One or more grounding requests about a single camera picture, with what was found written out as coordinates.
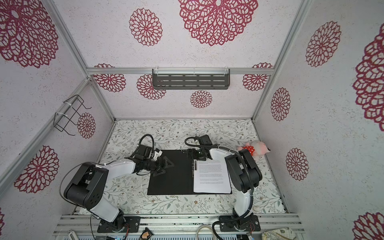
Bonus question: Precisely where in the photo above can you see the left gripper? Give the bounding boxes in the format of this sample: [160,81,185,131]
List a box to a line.
[143,155,174,177]

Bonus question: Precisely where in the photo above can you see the blue black folder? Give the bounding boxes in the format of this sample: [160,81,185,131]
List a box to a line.
[147,150,217,196]

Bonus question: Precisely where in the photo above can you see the printed paper sheet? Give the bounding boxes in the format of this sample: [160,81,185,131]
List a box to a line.
[193,160,232,194]

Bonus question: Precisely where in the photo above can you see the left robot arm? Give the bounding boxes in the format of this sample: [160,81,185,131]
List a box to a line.
[60,145,174,228]

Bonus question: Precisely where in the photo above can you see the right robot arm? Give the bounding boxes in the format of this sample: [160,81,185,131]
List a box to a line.
[184,135,263,222]

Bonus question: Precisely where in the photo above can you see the pink plush toy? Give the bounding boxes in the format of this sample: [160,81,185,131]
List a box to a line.
[237,141,271,157]

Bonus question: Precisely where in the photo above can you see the patterned cloth bag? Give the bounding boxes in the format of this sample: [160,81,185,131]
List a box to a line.
[262,228,297,240]

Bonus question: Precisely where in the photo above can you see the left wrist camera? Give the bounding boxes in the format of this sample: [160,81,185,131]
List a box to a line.
[153,150,163,161]

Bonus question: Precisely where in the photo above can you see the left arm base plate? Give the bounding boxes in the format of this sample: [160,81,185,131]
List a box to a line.
[97,210,141,233]

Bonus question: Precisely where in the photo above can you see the white cable loop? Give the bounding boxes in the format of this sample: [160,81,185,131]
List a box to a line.
[195,224,217,240]

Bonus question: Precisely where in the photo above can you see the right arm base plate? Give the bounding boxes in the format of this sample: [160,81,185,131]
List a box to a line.
[220,213,261,232]

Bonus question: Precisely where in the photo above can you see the grey wall shelf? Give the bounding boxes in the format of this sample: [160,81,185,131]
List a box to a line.
[152,69,231,90]

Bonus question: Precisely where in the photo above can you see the black wire wall rack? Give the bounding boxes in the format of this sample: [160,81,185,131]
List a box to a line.
[53,95,92,136]

